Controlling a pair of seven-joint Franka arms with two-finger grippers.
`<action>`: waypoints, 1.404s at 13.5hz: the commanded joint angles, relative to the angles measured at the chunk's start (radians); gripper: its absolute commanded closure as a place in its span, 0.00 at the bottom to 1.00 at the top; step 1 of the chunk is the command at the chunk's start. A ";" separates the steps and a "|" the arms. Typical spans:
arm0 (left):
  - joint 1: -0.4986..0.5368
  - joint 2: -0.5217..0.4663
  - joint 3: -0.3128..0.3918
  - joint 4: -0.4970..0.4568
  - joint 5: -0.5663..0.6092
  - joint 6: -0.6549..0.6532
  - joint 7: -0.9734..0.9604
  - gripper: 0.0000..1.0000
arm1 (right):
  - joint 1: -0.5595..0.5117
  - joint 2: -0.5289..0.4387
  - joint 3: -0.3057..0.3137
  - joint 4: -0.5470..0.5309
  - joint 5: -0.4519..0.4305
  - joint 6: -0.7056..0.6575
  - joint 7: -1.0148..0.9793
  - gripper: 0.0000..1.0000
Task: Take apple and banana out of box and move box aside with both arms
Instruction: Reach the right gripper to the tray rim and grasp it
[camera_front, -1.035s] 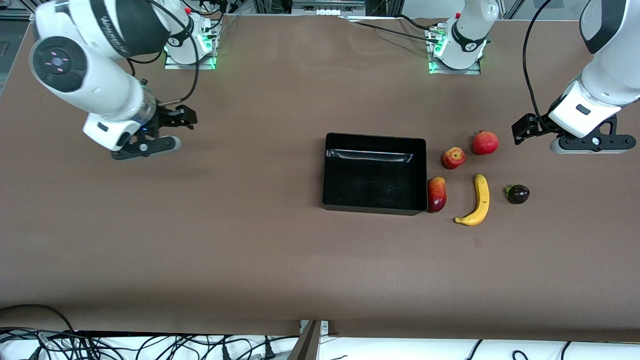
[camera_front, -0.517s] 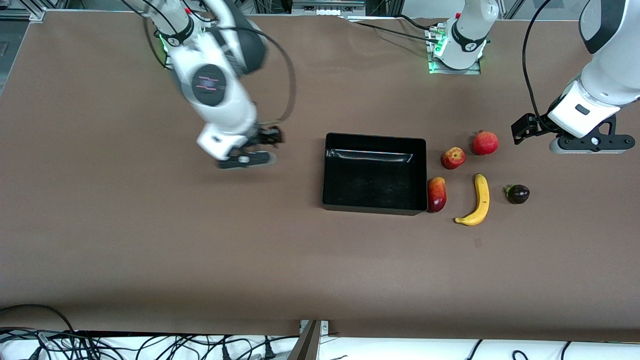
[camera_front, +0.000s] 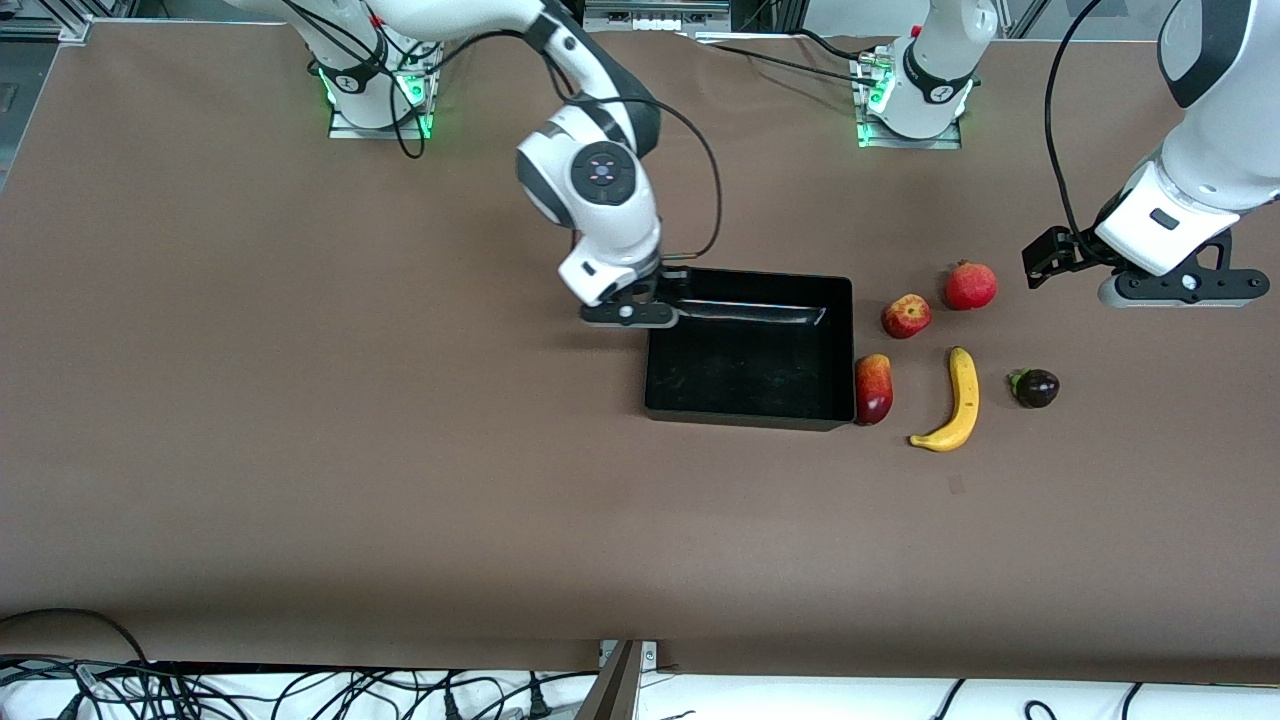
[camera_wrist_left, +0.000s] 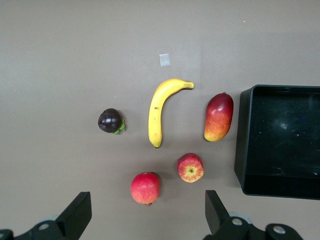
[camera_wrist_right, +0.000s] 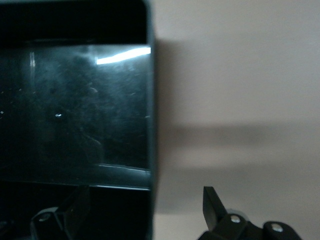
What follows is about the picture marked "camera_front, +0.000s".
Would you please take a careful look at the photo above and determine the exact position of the black rectangular plastic box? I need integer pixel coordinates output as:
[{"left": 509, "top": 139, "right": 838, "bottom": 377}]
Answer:
[{"left": 643, "top": 267, "right": 858, "bottom": 433}]

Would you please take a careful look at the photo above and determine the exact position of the red apple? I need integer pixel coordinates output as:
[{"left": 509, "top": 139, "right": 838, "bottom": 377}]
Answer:
[{"left": 881, "top": 293, "right": 933, "bottom": 340}]

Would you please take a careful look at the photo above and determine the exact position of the yellow banana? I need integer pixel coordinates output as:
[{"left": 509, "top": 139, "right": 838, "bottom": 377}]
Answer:
[{"left": 908, "top": 346, "right": 981, "bottom": 453}]

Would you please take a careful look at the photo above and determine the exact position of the red pomegranate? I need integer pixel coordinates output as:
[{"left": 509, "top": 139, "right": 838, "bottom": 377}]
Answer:
[{"left": 943, "top": 260, "right": 999, "bottom": 312}]

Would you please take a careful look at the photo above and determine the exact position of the dark purple fruit green stem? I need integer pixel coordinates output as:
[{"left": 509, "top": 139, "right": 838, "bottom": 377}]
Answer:
[{"left": 1008, "top": 368, "right": 1061, "bottom": 409}]

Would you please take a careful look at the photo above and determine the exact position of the red yellow mango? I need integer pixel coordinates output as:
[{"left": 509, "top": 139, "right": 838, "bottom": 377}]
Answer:
[{"left": 856, "top": 353, "right": 894, "bottom": 427}]

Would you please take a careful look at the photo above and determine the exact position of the white power strip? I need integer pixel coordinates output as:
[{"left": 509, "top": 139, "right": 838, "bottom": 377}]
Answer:
[{"left": 585, "top": 0, "right": 731, "bottom": 33}]

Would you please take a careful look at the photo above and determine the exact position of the white cover sheet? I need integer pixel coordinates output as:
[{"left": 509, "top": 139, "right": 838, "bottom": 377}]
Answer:
[{"left": 0, "top": 660, "right": 1280, "bottom": 720}]

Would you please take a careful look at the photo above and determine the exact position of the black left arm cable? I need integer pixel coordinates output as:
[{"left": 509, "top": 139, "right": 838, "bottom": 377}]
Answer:
[{"left": 1044, "top": 0, "right": 1106, "bottom": 263}]

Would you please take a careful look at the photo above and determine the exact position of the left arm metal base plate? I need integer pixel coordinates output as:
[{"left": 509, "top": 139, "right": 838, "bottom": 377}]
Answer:
[{"left": 855, "top": 50, "right": 964, "bottom": 151}]

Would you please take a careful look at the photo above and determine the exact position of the black table cable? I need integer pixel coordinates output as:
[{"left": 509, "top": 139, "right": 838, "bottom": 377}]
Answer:
[{"left": 700, "top": 28, "right": 881, "bottom": 91}]

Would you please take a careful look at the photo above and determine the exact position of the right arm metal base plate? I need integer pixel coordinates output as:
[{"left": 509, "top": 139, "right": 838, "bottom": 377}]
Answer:
[{"left": 328, "top": 45, "right": 435, "bottom": 139}]

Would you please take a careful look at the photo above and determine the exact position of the grey metal post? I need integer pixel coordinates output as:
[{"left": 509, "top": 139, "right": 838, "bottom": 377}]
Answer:
[{"left": 575, "top": 640, "right": 643, "bottom": 720}]

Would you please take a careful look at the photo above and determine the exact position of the black tangled cable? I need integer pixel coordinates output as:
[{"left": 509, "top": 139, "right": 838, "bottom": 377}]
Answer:
[{"left": 0, "top": 655, "right": 601, "bottom": 720}]

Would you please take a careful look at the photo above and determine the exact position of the black looped cable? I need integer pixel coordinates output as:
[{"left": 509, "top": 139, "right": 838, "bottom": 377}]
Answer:
[{"left": 0, "top": 608, "right": 151, "bottom": 666}]

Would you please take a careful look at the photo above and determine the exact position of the aluminium frame profile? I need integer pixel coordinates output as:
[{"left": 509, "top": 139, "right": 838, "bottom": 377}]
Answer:
[{"left": 0, "top": 0, "right": 96, "bottom": 43}]

